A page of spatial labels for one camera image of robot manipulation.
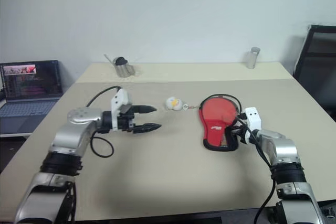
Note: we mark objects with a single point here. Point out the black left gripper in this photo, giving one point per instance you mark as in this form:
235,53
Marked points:
126,121

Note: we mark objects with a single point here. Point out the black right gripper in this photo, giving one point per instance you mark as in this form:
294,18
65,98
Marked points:
238,134

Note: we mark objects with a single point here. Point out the red paddle case black trim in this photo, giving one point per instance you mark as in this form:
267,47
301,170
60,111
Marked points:
214,129

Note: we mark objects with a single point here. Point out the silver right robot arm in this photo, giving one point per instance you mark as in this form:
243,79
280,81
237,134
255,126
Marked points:
286,161

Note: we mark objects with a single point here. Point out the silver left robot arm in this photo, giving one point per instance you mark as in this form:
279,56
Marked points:
71,132

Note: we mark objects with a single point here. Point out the ribbed metal cup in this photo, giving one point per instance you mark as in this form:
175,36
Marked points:
125,69

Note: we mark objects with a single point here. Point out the black object in cup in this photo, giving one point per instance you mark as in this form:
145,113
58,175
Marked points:
121,61

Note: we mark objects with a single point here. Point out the silver metal can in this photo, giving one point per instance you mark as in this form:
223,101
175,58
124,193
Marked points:
252,58

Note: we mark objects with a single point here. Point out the white stick in cup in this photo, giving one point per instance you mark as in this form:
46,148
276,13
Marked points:
108,58

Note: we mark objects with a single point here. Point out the black chair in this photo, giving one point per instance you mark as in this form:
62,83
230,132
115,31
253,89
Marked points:
315,72

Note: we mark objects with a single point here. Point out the open grey laptop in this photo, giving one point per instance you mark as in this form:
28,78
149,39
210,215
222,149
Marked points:
31,87

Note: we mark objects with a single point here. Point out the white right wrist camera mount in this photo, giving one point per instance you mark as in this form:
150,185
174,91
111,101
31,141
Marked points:
254,119

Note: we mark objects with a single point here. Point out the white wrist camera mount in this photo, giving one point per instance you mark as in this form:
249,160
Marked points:
254,119
119,100

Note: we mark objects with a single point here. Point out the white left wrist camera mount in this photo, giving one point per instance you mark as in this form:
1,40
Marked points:
119,100

